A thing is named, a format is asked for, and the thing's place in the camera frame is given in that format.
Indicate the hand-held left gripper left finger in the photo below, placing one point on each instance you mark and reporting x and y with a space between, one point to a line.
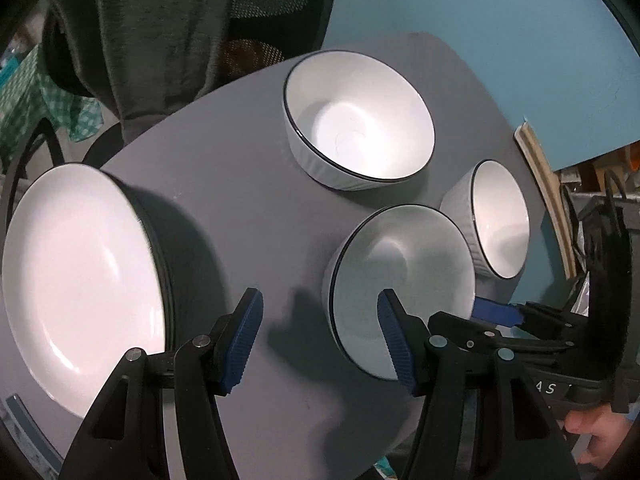
242 345

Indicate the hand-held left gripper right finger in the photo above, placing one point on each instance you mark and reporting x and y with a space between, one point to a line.
397 347

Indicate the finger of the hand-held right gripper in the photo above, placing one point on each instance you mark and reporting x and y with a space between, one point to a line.
495 312
475 334

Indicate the white bowl with dark rim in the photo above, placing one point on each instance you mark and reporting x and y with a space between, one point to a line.
500 220
360 125
400 270

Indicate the large white plate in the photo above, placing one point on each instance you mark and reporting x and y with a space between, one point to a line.
169 305
159 280

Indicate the small white plate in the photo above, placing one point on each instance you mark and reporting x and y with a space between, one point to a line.
75 285

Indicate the person's right hand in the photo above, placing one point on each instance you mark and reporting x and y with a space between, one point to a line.
600 432

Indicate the wooden board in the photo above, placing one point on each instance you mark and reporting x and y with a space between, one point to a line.
542 185

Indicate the dark grey hoodie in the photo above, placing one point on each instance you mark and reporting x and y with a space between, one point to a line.
150 35

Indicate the green checked tablecloth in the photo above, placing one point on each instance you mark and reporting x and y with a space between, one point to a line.
20 95

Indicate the black mesh office chair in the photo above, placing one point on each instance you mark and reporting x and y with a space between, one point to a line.
280 5

